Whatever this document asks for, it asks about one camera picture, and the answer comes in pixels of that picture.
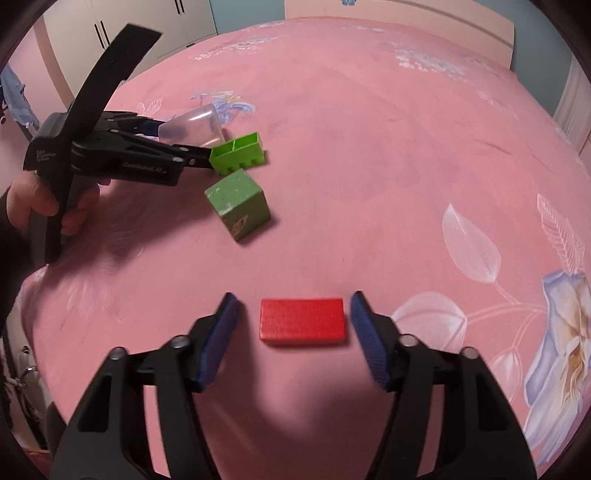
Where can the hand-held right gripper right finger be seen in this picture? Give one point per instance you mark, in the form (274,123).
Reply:
(371,341)

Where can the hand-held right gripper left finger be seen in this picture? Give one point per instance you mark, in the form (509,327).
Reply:
(219,341)

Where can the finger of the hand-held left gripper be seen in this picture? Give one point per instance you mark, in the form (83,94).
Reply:
(147,125)
(184,159)

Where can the clear plastic cup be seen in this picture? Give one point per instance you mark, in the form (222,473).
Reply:
(194,127)

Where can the green plastic brick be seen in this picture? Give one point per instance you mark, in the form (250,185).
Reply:
(240,159)

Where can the red block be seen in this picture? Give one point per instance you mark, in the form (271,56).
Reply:
(302,321)

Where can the person's left hand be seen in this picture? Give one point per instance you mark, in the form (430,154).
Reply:
(27,198)

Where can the green cube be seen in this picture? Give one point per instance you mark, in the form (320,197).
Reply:
(235,194)

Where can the blue towel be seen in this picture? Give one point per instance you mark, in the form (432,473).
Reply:
(16,97)

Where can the cream wardrobe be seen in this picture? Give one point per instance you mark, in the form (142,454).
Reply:
(138,27)

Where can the pink floral bedsheet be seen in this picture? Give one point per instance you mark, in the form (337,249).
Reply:
(369,184)

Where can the cream bed headboard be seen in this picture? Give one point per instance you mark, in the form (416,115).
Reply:
(438,23)

